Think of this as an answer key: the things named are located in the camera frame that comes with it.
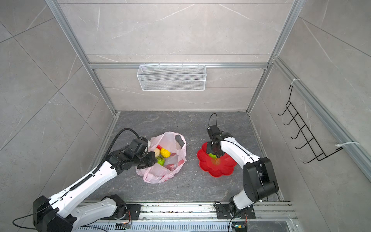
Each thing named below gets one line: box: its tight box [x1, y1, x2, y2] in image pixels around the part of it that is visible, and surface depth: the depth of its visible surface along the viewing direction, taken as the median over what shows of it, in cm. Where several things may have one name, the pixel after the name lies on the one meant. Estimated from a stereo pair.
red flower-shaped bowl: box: [197, 142, 238, 178], surface depth 92 cm
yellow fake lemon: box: [159, 147, 172, 159], surface depth 92 cm
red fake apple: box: [165, 163, 176, 172], surface depth 91 cm
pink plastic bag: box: [135, 131, 187, 185], surface depth 80 cm
